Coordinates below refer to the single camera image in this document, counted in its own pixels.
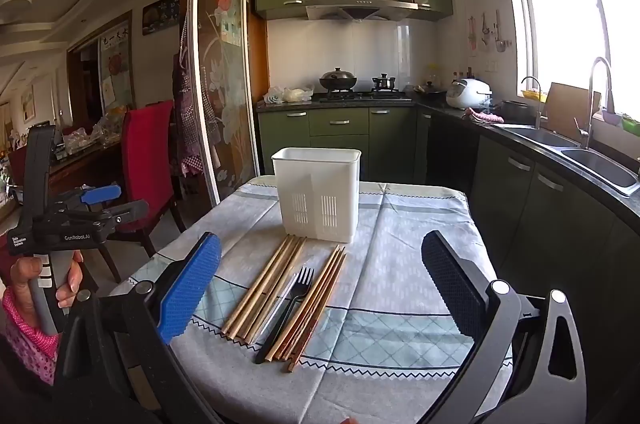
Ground wooden cutting board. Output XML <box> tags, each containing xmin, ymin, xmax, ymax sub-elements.
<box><xmin>543</xmin><ymin>82</ymin><xmax>603</xmax><ymax>130</ymax></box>

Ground dark counter cabinets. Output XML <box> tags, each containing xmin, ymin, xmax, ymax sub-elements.
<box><xmin>415</xmin><ymin>102</ymin><xmax>640</xmax><ymax>309</ymax></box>

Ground pale patterned tablecloth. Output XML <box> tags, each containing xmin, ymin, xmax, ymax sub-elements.
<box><xmin>107</xmin><ymin>176</ymin><xmax>514</xmax><ymax>424</ymax></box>

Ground flower printed sliding glass door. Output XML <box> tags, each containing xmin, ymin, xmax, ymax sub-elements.
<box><xmin>187</xmin><ymin>0</ymin><xmax>269</xmax><ymax>205</ymax></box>

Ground white plastic bags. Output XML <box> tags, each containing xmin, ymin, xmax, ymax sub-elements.
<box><xmin>263</xmin><ymin>86</ymin><xmax>314</xmax><ymax>105</ymax></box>

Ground white plastic utensil holder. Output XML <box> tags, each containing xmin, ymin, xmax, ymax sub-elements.
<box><xmin>271</xmin><ymin>147</ymin><xmax>362</xmax><ymax>244</ymax></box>

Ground checked hanging apron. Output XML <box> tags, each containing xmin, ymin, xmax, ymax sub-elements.
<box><xmin>172</xmin><ymin>14</ymin><xmax>211</xmax><ymax>177</ymax></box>

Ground black lidded wok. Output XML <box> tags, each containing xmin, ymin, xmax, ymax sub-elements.
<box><xmin>319</xmin><ymin>66</ymin><xmax>360</xmax><ymax>92</ymax></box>

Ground hanging wall utensils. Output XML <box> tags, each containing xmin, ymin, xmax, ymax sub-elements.
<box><xmin>467</xmin><ymin>9</ymin><xmax>514</xmax><ymax>54</ymax></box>

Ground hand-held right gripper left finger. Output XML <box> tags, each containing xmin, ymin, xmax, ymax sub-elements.
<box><xmin>55</xmin><ymin>231</ymin><xmax>223</xmax><ymax>424</ymax></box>

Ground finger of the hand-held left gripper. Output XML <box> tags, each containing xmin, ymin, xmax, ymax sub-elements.
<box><xmin>50</xmin><ymin>185</ymin><xmax>123</xmax><ymax>215</ymax></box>
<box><xmin>67</xmin><ymin>200</ymin><xmax>150</xmax><ymax>235</ymax></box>

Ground black plastic fork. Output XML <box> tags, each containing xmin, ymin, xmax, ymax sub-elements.
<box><xmin>254</xmin><ymin>267</ymin><xmax>315</xmax><ymax>365</ymax></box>

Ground person's left hand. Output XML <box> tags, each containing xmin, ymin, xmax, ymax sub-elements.
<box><xmin>7</xmin><ymin>250</ymin><xmax>85</xmax><ymax>321</ymax></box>

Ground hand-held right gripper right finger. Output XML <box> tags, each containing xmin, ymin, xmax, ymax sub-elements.
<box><xmin>415</xmin><ymin>230</ymin><xmax>589</xmax><ymax>424</ymax></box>

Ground pink cloth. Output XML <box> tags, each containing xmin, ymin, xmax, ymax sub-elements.
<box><xmin>462</xmin><ymin>107</ymin><xmax>506</xmax><ymax>125</ymax></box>

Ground green lower kitchen cabinets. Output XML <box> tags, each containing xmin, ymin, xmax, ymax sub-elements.
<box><xmin>257</xmin><ymin>106</ymin><xmax>419</xmax><ymax>185</ymax></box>

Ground tall steel faucet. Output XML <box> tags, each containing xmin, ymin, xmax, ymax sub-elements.
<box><xmin>574</xmin><ymin>56</ymin><xmax>615</xmax><ymax>150</ymax></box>

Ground steel double sink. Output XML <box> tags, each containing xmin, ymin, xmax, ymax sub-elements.
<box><xmin>499</xmin><ymin>123</ymin><xmax>640</xmax><ymax>197</ymax></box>

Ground clear plastic utensil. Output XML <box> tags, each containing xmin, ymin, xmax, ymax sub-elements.
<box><xmin>245</xmin><ymin>274</ymin><xmax>301</xmax><ymax>348</ymax></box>

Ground pile of wooden chopsticks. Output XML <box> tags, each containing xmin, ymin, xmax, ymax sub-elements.
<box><xmin>220</xmin><ymin>235</ymin><xmax>347</xmax><ymax>374</ymax></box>

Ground person's left forearm pink sleeve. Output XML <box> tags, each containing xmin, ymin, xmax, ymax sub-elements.
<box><xmin>0</xmin><ymin>288</ymin><xmax>62</xmax><ymax>386</ymax></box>

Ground green windowsill containers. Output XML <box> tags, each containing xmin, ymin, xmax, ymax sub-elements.
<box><xmin>602</xmin><ymin>108</ymin><xmax>640</xmax><ymax>133</ymax></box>

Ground gas stove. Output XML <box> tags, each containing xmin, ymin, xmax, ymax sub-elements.
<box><xmin>319</xmin><ymin>88</ymin><xmax>407</xmax><ymax>101</ymax></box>

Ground white rice cooker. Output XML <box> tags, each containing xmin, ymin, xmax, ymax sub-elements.
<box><xmin>445</xmin><ymin>78</ymin><xmax>494</xmax><ymax>111</ymax></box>

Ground red covered wooden chair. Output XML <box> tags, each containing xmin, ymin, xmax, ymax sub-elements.
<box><xmin>97</xmin><ymin>100</ymin><xmax>187</xmax><ymax>285</ymax></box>

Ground small steel faucet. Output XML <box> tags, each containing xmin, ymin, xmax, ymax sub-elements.
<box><xmin>521</xmin><ymin>76</ymin><xmax>544</xmax><ymax>130</ymax></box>

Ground wall poster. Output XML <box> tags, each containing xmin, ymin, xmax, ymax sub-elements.
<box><xmin>97</xmin><ymin>22</ymin><xmax>134</xmax><ymax>111</ymax></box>

